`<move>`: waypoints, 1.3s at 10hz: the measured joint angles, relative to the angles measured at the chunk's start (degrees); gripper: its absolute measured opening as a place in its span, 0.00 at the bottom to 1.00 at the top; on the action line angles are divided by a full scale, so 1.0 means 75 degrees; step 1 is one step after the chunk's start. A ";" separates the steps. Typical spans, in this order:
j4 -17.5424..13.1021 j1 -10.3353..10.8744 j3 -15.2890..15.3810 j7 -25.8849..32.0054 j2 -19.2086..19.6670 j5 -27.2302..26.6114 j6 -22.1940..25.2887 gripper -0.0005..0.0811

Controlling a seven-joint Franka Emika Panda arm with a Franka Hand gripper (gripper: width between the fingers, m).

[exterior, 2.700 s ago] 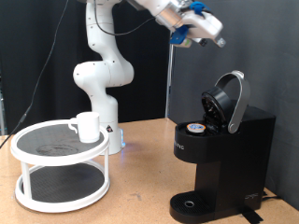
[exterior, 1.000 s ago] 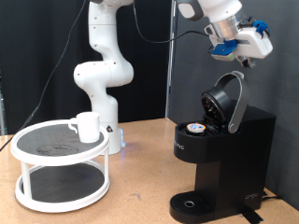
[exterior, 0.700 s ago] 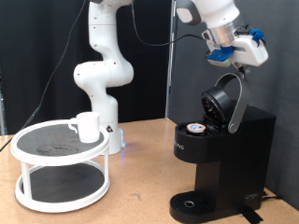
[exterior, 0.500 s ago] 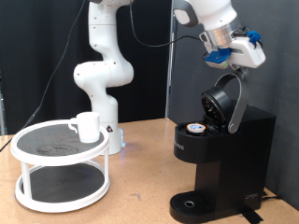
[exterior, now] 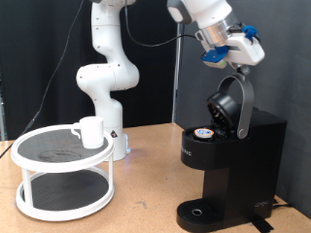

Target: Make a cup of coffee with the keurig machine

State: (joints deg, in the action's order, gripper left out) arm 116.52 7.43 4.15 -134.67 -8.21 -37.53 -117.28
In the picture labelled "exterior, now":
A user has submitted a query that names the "blue cable clip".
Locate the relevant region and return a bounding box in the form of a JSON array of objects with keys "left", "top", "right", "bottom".
[{"left": 241, "top": 24, "right": 260, "bottom": 42}]

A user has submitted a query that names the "black Keurig coffee machine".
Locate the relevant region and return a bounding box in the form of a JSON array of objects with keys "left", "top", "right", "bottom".
[{"left": 175, "top": 72, "right": 288, "bottom": 233}]

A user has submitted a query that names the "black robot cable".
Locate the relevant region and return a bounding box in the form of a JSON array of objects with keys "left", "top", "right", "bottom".
[{"left": 0, "top": 0, "right": 199, "bottom": 159}]

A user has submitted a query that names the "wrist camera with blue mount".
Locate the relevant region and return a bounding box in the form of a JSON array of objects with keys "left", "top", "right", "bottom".
[{"left": 200, "top": 46, "right": 230, "bottom": 70}]

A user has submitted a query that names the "black backdrop curtain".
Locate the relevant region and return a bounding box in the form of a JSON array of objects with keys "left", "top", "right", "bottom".
[{"left": 0, "top": 0, "right": 180, "bottom": 141}]

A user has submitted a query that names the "white mug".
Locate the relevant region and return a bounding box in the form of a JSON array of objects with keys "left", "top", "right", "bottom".
[{"left": 70, "top": 116, "right": 105, "bottom": 150}]

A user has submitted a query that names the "black power cord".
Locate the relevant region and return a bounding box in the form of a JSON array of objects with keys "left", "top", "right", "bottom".
[{"left": 271, "top": 197, "right": 294, "bottom": 211}]

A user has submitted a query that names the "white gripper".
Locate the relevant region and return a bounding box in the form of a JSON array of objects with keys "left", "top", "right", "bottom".
[{"left": 225, "top": 32, "right": 266, "bottom": 77}]

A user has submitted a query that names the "grey metal post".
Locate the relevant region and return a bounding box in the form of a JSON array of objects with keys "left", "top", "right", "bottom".
[{"left": 0, "top": 72, "right": 7, "bottom": 142}]

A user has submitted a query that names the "black tape strip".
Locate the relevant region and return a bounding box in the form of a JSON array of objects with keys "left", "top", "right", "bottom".
[{"left": 248, "top": 216, "right": 275, "bottom": 233}]

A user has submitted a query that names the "dark grey partition panel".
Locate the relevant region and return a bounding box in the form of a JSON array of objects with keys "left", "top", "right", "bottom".
[{"left": 176, "top": 0, "right": 311, "bottom": 219}]

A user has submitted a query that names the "silver vertical pole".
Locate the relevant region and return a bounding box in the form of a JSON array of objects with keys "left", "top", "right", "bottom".
[{"left": 171, "top": 22, "right": 187, "bottom": 124}]

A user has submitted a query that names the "white coffee pod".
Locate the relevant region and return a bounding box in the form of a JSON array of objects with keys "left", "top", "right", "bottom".
[{"left": 192, "top": 126, "right": 216, "bottom": 140}]

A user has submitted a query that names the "white two-tier turntable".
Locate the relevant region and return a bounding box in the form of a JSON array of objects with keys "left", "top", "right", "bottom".
[{"left": 10, "top": 123, "right": 116, "bottom": 222}]

